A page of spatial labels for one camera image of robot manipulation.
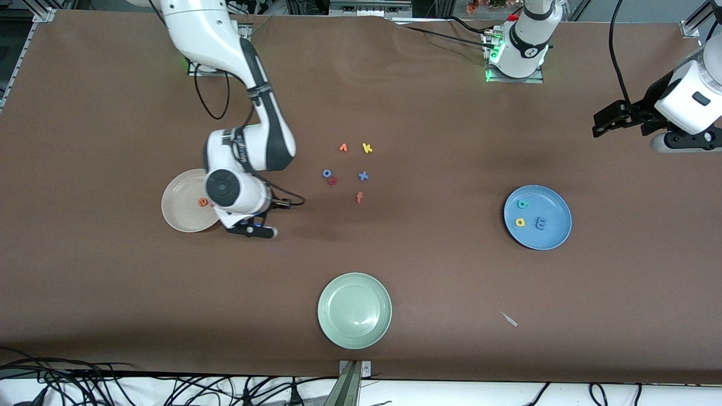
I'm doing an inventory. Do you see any beige round plate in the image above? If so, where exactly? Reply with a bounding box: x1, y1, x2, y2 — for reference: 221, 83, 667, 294
161, 169, 226, 233

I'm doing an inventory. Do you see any blue round plate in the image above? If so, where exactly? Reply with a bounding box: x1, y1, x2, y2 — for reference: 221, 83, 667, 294
504, 185, 573, 250

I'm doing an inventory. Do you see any pale green round plate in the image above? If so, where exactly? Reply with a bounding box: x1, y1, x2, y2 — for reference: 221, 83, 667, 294
318, 272, 393, 350

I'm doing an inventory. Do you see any brown table cover sheet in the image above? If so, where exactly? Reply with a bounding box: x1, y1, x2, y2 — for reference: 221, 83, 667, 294
0, 10, 722, 385

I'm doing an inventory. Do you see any orange brown clutter item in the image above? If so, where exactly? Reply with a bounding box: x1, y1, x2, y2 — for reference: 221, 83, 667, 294
465, 0, 508, 15

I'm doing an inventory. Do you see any grey metal box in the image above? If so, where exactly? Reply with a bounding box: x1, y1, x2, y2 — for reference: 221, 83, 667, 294
329, 0, 413, 17

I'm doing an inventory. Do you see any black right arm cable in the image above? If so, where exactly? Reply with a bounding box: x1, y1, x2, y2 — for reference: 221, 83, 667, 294
193, 62, 306, 208

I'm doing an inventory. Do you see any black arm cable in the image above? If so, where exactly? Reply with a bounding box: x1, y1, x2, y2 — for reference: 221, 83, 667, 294
608, 0, 649, 122
193, 62, 306, 208

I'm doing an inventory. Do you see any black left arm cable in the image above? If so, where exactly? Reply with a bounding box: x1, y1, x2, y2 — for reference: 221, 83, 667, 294
608, 0, 649, 122

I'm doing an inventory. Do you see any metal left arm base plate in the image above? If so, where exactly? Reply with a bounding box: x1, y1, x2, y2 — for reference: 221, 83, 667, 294
484, 27, 545, 84

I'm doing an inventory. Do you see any aluminium frame profile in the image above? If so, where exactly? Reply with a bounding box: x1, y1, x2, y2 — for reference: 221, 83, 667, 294
0, 8, 57, 111
680, 0, 714, 39

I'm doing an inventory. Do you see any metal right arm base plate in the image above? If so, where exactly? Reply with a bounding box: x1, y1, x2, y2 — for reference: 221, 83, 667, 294
187, 23, 252, 77

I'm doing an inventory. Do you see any black cable on table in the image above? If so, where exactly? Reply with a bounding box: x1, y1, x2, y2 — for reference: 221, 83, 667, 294
403, 25, 494, 49

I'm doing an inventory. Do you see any grey metal camera bracket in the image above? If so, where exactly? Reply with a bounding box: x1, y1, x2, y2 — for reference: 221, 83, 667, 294
338, 360, 372, 406

